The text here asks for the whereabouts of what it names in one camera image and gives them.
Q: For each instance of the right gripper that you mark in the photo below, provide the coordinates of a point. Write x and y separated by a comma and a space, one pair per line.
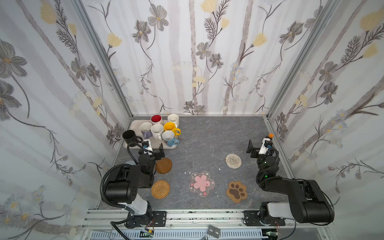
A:
256, 151

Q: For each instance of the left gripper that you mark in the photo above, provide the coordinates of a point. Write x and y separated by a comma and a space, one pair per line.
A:
154, 154

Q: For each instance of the brown round wooden coaster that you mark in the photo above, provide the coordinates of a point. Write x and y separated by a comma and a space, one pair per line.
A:
163, 166

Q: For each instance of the white braided round coaster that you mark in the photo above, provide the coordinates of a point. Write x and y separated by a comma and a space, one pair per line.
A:
233, 161

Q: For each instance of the brown paw print coaster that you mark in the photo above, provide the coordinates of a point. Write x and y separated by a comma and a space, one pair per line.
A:
237, 192

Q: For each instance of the pink cherry blossom coaster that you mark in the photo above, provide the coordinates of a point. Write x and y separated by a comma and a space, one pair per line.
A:
201, 183

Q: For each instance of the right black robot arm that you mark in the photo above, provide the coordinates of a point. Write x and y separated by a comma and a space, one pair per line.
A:
307, 203

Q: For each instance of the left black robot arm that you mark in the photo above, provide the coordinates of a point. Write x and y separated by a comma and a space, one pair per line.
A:
119, 186

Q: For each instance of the woven rattan round coaster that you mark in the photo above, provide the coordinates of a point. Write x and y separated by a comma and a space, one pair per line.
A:
160, 189

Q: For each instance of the black mug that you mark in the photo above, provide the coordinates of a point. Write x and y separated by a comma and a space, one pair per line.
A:
131, 139

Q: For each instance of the blue mug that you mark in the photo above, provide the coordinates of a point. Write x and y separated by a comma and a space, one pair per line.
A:
170, 139

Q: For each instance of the white mug centre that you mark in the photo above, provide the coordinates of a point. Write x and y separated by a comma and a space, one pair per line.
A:
157, 131

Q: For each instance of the lavender mug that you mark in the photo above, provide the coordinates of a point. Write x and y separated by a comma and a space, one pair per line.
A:
145, 129

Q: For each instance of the beige plastic tray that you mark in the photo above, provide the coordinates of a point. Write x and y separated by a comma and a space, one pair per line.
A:
155, 143

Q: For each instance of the yellow mug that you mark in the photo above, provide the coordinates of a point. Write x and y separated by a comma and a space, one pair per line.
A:
170, 126

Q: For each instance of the red interior white mug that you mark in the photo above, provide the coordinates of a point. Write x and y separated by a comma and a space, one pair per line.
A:
156, 119

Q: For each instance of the white mug back right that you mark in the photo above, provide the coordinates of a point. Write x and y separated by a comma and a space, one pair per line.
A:
174, 118

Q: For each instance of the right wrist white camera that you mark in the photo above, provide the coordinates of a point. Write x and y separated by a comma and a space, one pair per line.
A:
266, 145

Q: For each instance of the wrist white camera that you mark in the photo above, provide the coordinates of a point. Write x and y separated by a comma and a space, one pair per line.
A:
266, 145
147, 149

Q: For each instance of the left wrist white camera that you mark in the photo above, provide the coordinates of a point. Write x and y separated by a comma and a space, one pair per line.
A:
147, 149

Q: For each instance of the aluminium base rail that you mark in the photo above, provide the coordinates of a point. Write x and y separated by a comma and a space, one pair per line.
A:
222, 224

